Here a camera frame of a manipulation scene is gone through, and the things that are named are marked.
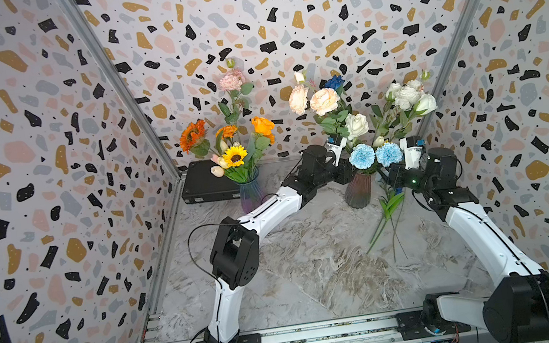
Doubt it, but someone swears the light blue carnation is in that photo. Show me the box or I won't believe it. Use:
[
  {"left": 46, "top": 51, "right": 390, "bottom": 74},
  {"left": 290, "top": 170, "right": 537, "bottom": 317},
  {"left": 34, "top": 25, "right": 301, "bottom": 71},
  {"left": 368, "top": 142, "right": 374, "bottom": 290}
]
[
  {"left": 349, "top": 143, "right": 376, "bottom": 170},
  {"left": 375, "top": 142, "right": 404, "bottom": 167}
]

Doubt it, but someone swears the dark red glass vase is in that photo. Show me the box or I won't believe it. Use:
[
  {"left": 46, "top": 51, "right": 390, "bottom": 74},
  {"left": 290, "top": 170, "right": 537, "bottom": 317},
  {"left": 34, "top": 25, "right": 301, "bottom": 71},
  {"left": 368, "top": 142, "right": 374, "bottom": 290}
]
[{"left": 344, "top": 171, "right": 373, "bottom": 209}]

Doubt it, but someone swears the light blue carnation stem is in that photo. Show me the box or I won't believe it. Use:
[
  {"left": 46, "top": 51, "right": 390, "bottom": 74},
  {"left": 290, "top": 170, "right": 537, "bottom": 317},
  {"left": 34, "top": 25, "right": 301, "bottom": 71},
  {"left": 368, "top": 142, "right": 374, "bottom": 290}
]
[{"left": 378, "top": 170, "right": 407, "bottom": 260}]

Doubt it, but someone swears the purple glass vase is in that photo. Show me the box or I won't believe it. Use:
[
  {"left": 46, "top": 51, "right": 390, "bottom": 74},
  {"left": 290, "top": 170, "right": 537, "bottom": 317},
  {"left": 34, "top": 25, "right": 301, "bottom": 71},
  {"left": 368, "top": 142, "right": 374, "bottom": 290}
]
[{"left": 238, "top": 175, "right": 264, "bottom": 213}]

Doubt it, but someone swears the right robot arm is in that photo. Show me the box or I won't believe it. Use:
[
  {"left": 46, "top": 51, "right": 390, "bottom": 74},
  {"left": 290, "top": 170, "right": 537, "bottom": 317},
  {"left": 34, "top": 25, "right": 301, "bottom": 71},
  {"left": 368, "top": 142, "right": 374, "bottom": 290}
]
[{"left": 382, "top": 147, "right": 549, "bottom": 343}]

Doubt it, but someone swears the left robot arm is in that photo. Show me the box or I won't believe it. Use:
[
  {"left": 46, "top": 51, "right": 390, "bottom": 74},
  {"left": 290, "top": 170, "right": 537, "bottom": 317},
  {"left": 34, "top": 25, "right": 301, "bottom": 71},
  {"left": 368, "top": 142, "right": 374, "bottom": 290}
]
[{"left": 204, "top": 137, "right": 354, "bottom": 343}]

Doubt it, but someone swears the white rose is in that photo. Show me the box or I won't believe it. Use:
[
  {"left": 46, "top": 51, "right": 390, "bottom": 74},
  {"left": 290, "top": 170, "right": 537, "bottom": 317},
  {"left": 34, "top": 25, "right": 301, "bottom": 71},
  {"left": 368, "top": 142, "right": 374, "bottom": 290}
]
[{"left": 345, "top": 114, "right": 369, "bottom": 142}]

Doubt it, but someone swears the cream rose right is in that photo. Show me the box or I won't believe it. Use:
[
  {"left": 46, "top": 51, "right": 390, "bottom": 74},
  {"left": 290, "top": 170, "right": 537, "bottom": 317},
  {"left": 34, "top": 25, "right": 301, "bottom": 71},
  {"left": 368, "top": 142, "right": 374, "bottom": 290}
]
[{"left": 310, "top": 88, "right": 340, "bottom": 116}]

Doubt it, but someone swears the cream rose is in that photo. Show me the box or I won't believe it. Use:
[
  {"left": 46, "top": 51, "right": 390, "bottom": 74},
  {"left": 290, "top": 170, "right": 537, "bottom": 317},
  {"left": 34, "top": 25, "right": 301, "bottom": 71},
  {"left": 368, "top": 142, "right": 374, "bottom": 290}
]
[
  {"left": 310, "top": 88, "right": 340, "bottom": 116},
  {"left": 289, "top": 85, "right": 309, "bottom": 116}
]

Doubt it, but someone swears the white rose cluster sprig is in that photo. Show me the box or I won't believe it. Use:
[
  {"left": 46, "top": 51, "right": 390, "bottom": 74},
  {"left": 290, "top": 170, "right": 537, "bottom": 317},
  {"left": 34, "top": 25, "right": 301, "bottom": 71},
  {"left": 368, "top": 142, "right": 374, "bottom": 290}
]
[{"left": 371, "top": 70, "right": 438, "bottom": 142}]

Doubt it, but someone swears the cream rose left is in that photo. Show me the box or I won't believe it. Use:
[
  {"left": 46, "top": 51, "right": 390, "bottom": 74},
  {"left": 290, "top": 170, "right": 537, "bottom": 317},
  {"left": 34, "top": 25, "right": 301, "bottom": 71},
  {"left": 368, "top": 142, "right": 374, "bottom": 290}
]
[{"left": 289, "top": 85, "right": 309, "bottom": 116}]

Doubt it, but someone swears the orange rose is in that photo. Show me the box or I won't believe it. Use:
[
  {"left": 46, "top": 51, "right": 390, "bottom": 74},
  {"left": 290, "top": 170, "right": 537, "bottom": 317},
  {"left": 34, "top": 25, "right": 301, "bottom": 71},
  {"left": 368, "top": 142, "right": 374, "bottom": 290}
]
[{"left": 251, "top": 117, "right": 275, "bottom": 144}]

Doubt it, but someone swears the yellow sunflower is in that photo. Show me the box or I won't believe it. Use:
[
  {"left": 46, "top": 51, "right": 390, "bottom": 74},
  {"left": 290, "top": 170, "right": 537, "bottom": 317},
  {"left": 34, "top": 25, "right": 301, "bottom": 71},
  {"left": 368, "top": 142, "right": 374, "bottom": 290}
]
[{"left": 222, "top": 145, "right": 248, "bottom": 169}]

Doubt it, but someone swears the orange carnation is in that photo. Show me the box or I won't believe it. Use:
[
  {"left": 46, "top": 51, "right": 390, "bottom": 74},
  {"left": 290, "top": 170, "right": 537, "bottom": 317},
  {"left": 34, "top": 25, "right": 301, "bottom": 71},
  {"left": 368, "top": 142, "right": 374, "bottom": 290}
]
[{"left": 216, "top": 125, "right": 238, "bottom": 139}]

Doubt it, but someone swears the pink carnation sprig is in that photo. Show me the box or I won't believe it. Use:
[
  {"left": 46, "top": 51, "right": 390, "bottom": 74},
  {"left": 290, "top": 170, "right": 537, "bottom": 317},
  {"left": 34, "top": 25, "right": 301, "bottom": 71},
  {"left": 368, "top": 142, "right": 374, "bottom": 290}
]
[{"left": 218, "top": 58, "right": 255, "bottom": 125}]

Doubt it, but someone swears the black box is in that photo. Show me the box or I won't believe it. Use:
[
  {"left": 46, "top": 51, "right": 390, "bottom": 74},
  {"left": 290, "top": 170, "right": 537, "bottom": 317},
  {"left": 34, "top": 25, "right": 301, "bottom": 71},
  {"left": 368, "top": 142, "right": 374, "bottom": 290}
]
[{"left": 182, "top": 160, "right": 241, "bottom": 205}]

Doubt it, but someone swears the orange sunflower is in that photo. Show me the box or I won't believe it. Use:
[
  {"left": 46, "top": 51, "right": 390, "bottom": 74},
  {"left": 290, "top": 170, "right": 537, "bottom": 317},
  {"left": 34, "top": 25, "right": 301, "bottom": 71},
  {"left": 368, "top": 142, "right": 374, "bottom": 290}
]
[{"left": 180, "top": 120, "right": 206, "bottom": 152}]

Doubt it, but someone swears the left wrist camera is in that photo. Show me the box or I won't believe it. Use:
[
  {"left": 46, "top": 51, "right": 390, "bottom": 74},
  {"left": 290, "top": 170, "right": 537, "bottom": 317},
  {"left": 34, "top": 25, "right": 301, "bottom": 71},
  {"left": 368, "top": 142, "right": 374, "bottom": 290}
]
[{"left": 326, "top": 135, "right": 347, "bottom": 167}]

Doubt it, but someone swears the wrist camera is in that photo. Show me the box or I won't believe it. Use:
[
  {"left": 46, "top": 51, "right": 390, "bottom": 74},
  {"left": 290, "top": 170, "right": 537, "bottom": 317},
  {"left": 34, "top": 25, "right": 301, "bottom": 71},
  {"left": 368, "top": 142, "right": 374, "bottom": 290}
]
[
  {"left": 326, "top": 135, "right": 347, "bottom": 167},
  {"left": 399, "top": 136, "right": 425, "bottom": 170}
]

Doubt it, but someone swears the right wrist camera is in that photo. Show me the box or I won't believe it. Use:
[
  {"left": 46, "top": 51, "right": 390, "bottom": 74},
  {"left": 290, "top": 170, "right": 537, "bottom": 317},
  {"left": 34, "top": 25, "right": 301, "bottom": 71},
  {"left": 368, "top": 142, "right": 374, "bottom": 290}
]
[{"left": 399, "top": 136, "right": 425, "bottom": 170}]

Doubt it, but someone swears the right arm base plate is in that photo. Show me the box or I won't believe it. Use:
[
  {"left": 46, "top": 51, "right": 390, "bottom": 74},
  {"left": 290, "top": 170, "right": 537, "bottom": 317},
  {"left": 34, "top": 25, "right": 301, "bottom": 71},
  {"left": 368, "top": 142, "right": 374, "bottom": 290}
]
[{"left": 395, "top": 309, "right": 472, "bottom": 341}]

